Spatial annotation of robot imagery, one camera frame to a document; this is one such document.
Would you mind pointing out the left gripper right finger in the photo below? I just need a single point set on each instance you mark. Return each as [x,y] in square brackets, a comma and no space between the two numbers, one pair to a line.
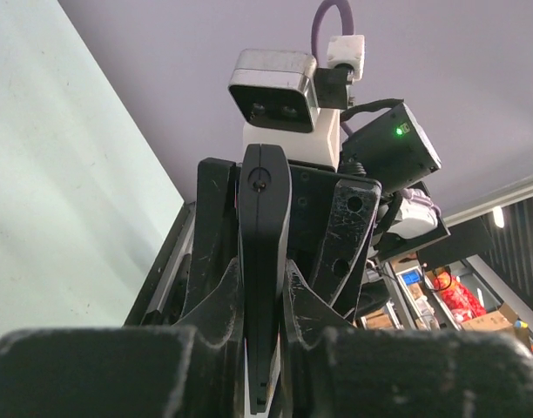
[332,369]

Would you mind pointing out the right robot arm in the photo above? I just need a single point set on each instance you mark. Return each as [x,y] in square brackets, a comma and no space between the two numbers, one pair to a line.
[393,150]

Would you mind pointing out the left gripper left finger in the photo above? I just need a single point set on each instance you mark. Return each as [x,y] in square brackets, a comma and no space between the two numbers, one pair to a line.
[193,368]

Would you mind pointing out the black remote control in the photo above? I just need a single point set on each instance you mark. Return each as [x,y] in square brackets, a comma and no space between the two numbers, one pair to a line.
[263,204]

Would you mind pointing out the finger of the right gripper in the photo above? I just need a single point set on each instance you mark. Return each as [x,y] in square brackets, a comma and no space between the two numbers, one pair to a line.
[339,267]
[215,227]

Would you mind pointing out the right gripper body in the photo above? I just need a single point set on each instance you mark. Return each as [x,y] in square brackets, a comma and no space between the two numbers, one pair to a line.
[312,196]

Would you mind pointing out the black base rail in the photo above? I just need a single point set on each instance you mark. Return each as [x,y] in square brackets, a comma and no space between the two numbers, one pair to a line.
[167,276]

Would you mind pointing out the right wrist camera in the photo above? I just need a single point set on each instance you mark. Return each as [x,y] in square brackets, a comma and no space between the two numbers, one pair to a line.
[288,100]

